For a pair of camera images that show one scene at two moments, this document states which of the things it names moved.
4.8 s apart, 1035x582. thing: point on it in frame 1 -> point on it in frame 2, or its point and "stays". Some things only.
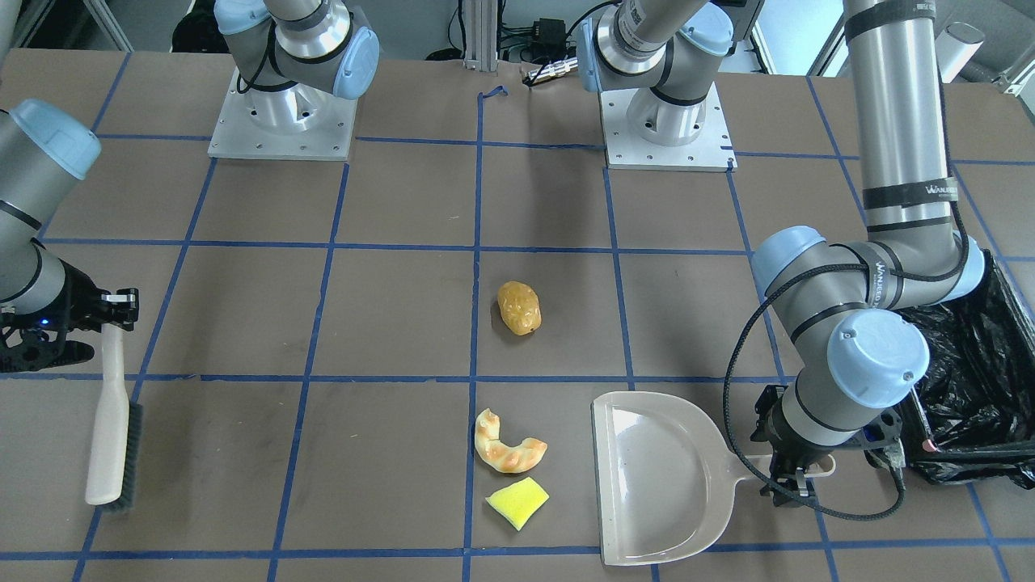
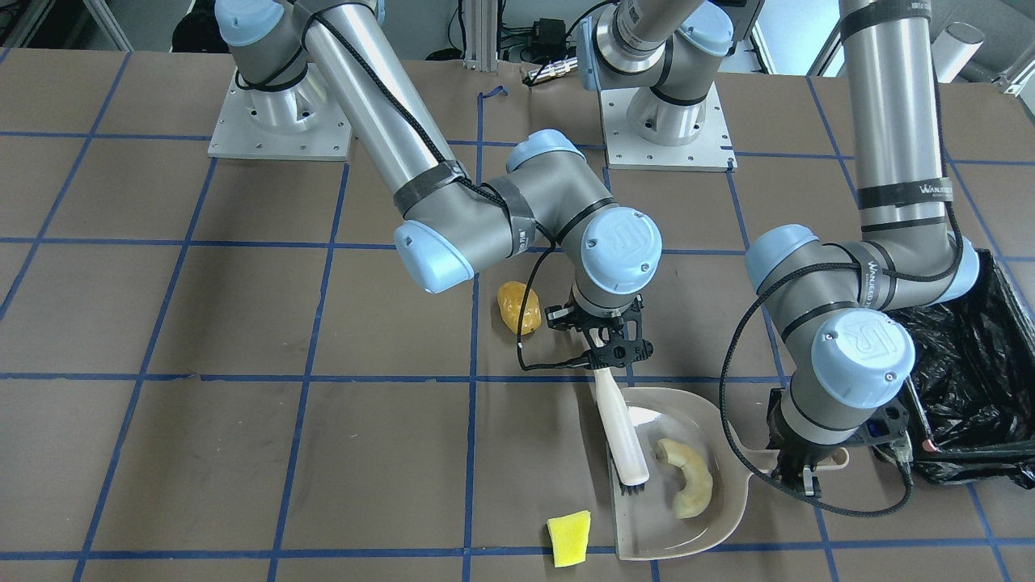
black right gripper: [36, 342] -> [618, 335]
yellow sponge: [517, 502] -> [570, 534]
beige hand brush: [116, 451] -> [627, 459]
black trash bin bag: [977, 394] stays
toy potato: [519, 307] stays
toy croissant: [500, 455] -> [698, 478]
